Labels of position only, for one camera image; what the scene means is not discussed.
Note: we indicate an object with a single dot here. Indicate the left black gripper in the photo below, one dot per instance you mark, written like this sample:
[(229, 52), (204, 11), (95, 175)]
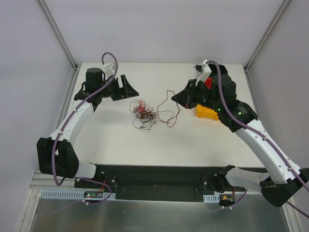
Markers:
[(121, 87)]

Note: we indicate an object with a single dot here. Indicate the right white cable duct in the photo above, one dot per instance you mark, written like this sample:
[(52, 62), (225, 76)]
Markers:
[(215, 198)]

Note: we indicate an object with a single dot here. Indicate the right aluminium frame post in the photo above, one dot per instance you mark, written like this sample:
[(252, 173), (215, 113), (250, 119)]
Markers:
[(266, 35)]

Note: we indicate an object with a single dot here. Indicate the left white cable duct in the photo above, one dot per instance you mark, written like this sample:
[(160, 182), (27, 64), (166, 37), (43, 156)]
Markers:
[(77, 195)]

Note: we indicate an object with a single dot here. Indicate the aluminium front rail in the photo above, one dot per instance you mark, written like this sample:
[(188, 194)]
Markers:
[(46, 181)]

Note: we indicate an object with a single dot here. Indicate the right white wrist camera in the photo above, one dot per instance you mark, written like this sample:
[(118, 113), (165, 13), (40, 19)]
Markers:
[(203, 71)]

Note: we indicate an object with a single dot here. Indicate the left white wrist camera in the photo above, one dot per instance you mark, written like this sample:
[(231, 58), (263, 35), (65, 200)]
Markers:
[(109, 69)]

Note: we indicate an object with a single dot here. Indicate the left aluminium frame post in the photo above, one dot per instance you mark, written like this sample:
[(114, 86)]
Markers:
[(57, 33)]

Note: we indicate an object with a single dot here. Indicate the red storage bin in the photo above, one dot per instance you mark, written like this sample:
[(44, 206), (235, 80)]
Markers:
[(208, 82)]

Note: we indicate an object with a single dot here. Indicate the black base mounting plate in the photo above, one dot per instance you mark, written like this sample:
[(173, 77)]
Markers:
[(153, 183)]

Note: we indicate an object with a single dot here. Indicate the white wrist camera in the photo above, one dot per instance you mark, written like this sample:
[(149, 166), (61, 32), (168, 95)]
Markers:
[(203, 71), (109, 69)]

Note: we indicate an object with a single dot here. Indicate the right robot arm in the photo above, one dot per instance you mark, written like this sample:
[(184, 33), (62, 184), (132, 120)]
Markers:
[(214, 89)]

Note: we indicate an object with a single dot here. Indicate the white cable duct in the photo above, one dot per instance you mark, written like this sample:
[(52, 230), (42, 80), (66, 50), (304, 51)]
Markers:
[(215, 198), (77, 195)]

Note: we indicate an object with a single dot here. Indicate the yellow storage bin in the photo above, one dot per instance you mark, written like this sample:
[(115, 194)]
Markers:
[(204, 112)]

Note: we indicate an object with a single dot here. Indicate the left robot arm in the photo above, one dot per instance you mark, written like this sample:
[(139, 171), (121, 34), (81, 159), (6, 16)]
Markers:
[(56, 154)]

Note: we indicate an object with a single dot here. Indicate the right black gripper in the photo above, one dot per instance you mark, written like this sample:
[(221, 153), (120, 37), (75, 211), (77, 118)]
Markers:
[(189, 94)]

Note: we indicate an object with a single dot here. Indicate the aluminium frame post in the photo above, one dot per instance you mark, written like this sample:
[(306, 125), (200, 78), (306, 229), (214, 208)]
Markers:
[(266, 35), (57, 33)]

